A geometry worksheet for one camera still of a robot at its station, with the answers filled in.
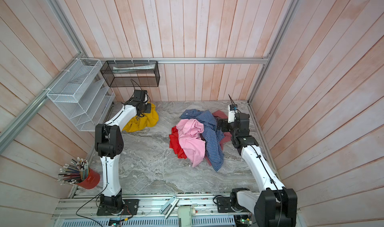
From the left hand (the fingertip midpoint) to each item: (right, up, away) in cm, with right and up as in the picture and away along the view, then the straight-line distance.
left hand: (146, 108), depth 102 cm
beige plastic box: (+28, -52, -35) cm, 68 cm away
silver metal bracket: (+19, -51, -31) cm, 63 cm away
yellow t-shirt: (-2, -9, -2) cm, 9 cm away
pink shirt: (+31, -15, -17) cm, 38 cm away
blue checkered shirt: (+44, -19, -17) cm, 51 cm away
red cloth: (+20, -23, -10) cm, 32 cm away
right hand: (+51, -6, -20) cm, 55 cm away
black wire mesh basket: (-12, +25, +4) cm, 29 cm away
